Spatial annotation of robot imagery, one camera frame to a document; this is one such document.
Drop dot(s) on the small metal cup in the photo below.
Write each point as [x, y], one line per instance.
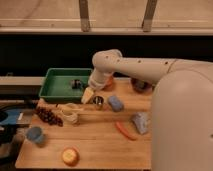
[98, 101]

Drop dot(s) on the orange bowl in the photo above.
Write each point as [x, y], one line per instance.
[109, 83]

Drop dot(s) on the blue plastic cup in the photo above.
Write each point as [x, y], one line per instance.
[35, 135]

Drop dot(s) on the yellow orange apple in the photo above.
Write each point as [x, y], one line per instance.
[70, 156]

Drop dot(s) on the blue grey cloth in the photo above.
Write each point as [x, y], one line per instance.
[141, 121]

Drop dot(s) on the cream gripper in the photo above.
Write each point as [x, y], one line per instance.
[87, 95]

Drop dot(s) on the bunch of dark grapes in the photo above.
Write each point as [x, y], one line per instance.
[48, 116]

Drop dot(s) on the blue black device at left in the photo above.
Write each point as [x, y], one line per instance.
[11, 120]

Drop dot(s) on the dark purple bowl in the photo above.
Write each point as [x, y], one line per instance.
[139, 86]

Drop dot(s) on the small dark object in tray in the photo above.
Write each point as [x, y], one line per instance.
[76, 84]

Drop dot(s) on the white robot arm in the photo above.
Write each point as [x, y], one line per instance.
[181, 106]

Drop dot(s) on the green plastic tray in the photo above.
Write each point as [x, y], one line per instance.
[56, 87]

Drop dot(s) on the orange carrot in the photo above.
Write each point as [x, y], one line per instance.
[124, 131]

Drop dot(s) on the yellow banana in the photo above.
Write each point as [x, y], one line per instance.
[69, 107]

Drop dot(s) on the clear plastic cup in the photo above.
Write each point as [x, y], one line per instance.
[73, 118]

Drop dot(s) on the blue sponge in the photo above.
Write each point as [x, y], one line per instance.
[115, 103]

